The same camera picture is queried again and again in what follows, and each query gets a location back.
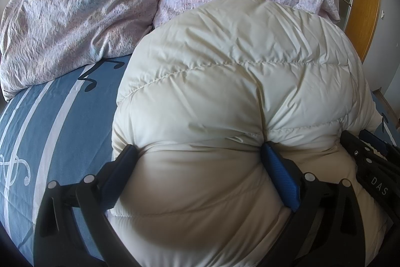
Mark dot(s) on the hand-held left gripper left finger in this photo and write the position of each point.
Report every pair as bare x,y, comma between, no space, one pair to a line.
120,165

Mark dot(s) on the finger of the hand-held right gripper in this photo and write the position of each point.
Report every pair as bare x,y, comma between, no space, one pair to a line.
382,148

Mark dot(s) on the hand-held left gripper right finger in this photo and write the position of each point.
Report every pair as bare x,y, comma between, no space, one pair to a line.
281,176

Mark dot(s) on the cream quilted down jacket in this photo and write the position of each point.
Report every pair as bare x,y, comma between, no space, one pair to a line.
234,82

